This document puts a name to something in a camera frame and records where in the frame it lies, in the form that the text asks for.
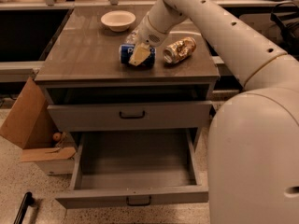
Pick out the blue pepsi can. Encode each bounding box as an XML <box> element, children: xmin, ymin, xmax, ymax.
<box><xmin>119</xmin><ymin>44</ymin><xmax>156</xmax><ymax>66</ymax></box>

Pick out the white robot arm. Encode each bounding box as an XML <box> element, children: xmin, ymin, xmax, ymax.
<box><xmin>137</xmin><ymin>0</ymin><xmax>299</xmax><ymax>224</ymax></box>

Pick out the grey upper drawer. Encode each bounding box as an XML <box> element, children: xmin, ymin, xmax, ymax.
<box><xmin>48</xmin><ymin>101</ymin><xmax>211</xmax><ymax>132</ymax></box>

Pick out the gold patterned can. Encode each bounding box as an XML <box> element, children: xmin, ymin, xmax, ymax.
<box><xmin>163</xmin><ymin>36</ymin><xmax>196</xmax><ymax>64</ymax></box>

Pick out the grey drawer cabinet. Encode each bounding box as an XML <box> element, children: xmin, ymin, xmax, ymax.
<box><xmin>36</xmin><ymin>7</ymin><xmax>219</xmax><ymax>141</ymax></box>

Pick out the open grey middle drawer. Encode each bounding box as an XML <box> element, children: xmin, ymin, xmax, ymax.
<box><xmin>56</xmin><ymin>129</ymin><xmax>208</xmax><ymax>209</ymax></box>

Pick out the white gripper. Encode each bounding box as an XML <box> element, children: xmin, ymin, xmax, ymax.
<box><xmin>129</xmin><ymin>14</ymin><xmax>169</xmax><ymax>66</ymax></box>

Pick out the small round wooden ball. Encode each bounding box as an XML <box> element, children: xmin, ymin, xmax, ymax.
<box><xmin>52</xmin><ymin>133</ymin><xmax>62</xmax><ymax>142</ymax></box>

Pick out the clear plastic water bottle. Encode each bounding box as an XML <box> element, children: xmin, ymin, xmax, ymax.
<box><xmin>125</xmin><ymin>28</ymin><xmax>139</xmax><ymax>45</ymax></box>

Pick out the black bar on floor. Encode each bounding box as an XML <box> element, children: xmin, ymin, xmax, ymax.
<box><xmin>13</xmin><ymin>191</ymin><xmax>36</xmax><ymax>224</ymax></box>

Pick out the white paper bowl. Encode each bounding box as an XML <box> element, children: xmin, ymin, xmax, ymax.
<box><xmin>101</xmin><ymin>10</ymin><xmax>135</xmax><ymax>32</ymax></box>

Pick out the brown cardboard box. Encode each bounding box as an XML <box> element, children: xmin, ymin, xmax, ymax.
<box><xmin>0</xmin><ymin>77</ymin><xmax>76</xmax><ymax>175</ymax></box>

